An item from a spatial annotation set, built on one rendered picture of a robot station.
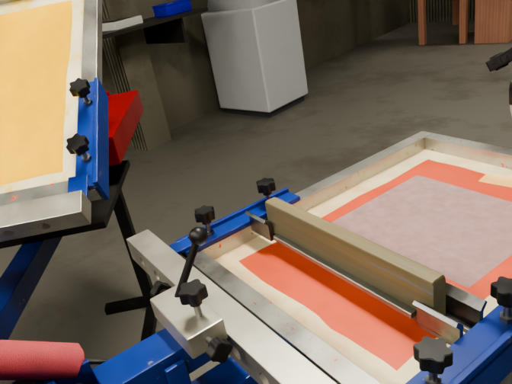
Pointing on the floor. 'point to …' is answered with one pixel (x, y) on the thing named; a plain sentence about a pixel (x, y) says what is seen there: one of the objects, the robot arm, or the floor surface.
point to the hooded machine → (256, 55)
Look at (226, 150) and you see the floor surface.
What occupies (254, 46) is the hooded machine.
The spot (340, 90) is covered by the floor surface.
